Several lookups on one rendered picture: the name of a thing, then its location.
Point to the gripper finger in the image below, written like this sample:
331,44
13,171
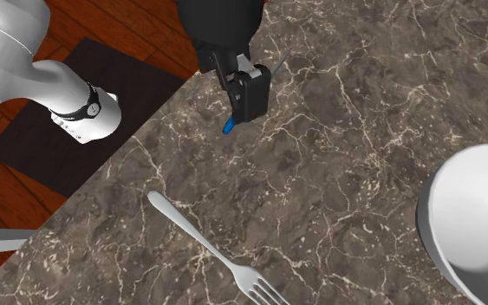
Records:
252,95
209,57

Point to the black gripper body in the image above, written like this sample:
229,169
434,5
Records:
220,19

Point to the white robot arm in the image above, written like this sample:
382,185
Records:
11,50

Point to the dark robot stand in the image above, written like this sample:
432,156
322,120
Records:
138,88

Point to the silver fork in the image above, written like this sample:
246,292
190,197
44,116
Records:
193,230

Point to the white cup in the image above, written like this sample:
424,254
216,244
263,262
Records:
476,215

